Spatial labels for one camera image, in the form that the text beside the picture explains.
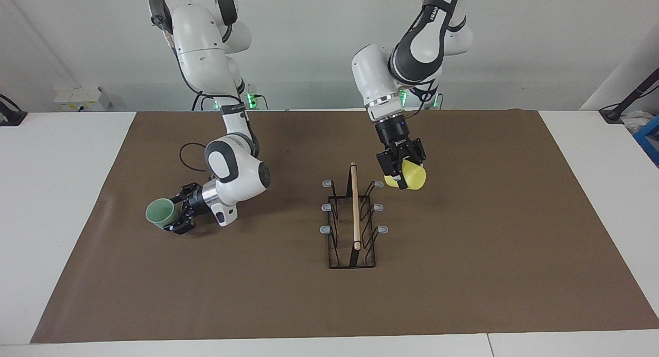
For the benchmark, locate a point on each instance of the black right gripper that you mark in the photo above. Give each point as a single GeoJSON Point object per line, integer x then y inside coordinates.
{"type": "Point", "coordinates": [197, 201]}

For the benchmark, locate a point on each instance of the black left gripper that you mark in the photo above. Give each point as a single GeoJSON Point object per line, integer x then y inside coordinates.
{"type": "Point", "coordinates": [394, 138]}

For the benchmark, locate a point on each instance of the yellow plastic cup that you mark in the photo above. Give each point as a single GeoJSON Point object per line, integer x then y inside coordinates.
{"type": "Point", "coordinates": [414, 176]}

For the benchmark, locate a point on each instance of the green plastic cup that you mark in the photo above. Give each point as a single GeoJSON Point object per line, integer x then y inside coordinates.
{"type": "Point", "coordinates": [160, 213]}

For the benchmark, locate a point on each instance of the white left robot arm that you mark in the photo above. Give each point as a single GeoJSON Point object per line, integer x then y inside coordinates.
{"type": "Point", "coordinates": [373, 73]}

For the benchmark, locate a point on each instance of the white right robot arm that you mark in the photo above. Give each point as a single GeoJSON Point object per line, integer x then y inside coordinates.
{"type": "Point", "coordinates": [231, 171]}

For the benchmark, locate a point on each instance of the brown table mat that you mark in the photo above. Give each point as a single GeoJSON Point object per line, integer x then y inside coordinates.
{"type": "Point", "coordinates": [257, 295]}

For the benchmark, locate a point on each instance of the crumpled clear plastic bag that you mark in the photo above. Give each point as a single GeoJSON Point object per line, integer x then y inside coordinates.
{"type": "Point", "coordinates": [638, 121]}

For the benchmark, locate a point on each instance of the blue box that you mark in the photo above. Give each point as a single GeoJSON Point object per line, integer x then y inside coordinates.
{"type": "Point", "coordinates": [649, 140]}

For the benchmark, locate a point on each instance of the black clamp mount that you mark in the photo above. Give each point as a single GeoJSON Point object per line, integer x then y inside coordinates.
{"type": "Point", "coordinates": [10, 117]}

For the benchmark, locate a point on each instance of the black camera stand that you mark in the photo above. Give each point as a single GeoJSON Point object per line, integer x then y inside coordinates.
{"type": "Point", "coordinates": [612, 114]}

